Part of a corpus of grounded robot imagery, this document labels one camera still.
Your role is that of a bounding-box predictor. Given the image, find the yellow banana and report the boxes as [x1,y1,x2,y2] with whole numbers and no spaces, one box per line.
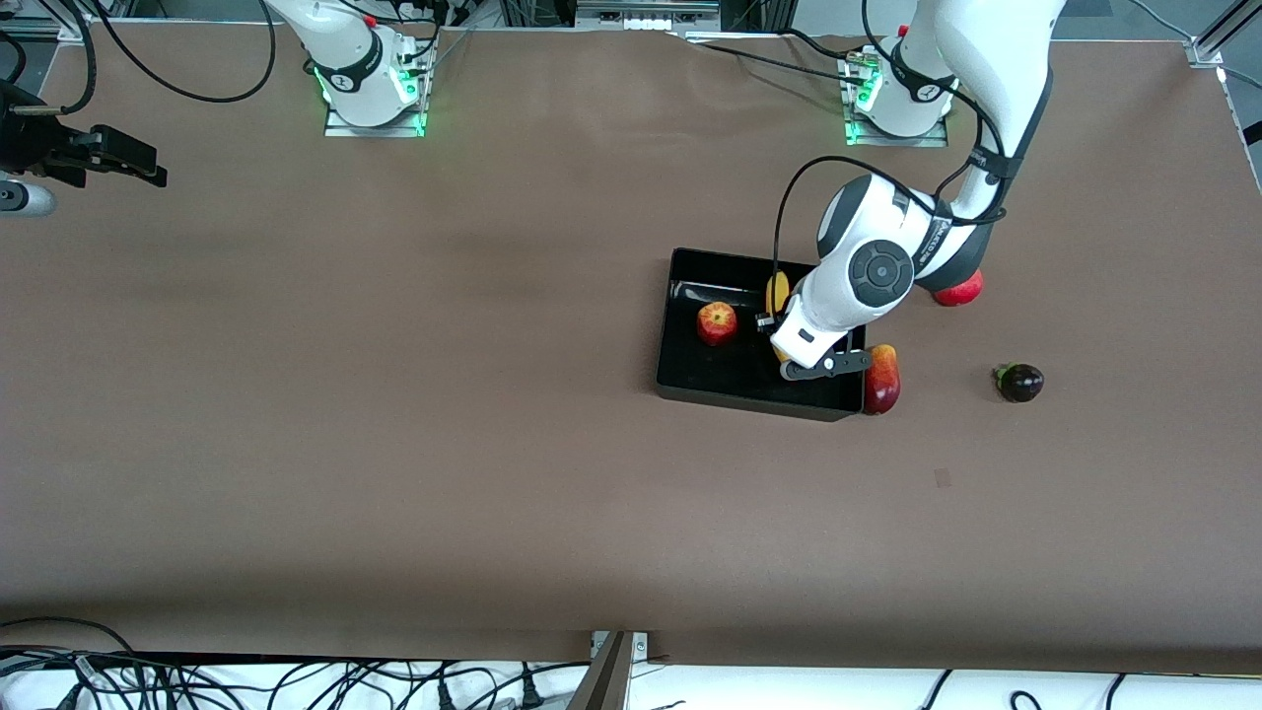
[765,273,793,364]

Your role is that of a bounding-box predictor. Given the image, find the red yellow apple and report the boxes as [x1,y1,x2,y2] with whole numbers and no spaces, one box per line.
[696,302,738,347]

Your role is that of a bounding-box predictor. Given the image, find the black plastic box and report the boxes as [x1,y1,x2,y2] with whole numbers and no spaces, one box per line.
[655,248,870,426]

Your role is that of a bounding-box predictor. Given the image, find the grey equipment box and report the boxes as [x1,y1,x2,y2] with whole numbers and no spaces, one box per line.
[577,0,721,31]

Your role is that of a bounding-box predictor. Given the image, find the red yellow mango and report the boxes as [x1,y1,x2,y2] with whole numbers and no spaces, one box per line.
[864,344,902,416]

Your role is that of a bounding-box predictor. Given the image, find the red pomegranate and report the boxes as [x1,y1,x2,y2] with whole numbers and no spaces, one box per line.
[933,270,985,308]

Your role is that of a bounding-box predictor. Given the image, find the dark purple eggplant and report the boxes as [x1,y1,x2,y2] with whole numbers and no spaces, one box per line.
[994,363,1045,403]

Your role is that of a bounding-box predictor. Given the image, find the brown table cover sheet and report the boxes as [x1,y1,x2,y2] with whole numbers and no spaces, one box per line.
[0,20,1262,676]

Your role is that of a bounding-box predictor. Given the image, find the dark metal profile bar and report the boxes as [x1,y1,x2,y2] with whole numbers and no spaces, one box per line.
[565,631,634,710]

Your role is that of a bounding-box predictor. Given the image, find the long black arm cable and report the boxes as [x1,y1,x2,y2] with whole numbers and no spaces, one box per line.
[99,0,277,103]

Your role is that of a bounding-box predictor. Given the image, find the black base cable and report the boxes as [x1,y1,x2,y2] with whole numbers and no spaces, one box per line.
[680,35,869,85]

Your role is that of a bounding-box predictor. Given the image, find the aluminium frame strut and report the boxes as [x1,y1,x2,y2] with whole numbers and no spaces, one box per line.
[1188,0,1262,68]

